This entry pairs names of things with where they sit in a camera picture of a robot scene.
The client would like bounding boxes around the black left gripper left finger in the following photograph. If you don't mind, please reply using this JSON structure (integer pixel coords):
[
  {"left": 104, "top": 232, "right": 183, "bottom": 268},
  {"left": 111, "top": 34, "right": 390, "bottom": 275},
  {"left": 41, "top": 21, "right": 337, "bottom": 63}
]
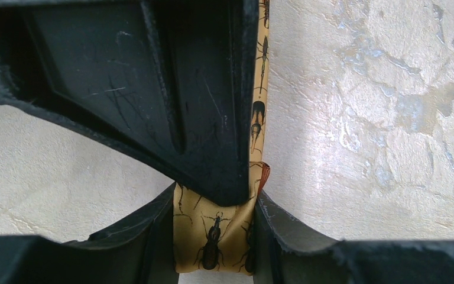
[{"left": 0, "top": 186, "right": 179, "bottom": 283}]

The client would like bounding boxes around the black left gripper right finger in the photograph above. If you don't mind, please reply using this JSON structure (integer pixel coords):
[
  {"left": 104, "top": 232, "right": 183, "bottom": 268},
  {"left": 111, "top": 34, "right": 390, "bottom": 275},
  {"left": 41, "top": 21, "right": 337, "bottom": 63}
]
[{"left": 254, "top": 193, "right": 454, "bottom": 283}]

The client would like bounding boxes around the cream insect print tie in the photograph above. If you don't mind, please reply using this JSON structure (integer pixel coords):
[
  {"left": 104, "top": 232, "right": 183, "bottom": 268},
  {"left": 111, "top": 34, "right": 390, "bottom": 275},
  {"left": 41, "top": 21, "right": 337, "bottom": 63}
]
[{"left": 173, "top": 1, "right": 270, "bottom": 276}]

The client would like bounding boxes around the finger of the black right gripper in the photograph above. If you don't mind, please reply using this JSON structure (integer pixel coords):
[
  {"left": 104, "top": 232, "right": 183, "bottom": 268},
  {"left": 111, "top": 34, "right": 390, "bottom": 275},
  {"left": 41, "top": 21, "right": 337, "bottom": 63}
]
[{"left": 0, "top": 1, "right": 259, "bottom": 206}]

